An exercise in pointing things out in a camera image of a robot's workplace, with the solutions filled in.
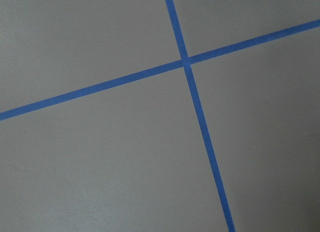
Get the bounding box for crossing blue tape strip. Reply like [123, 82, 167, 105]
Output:
[165, 0, 236, 232]

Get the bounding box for long blue tape strip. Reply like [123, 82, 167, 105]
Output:
[0, 19, 320, 121]

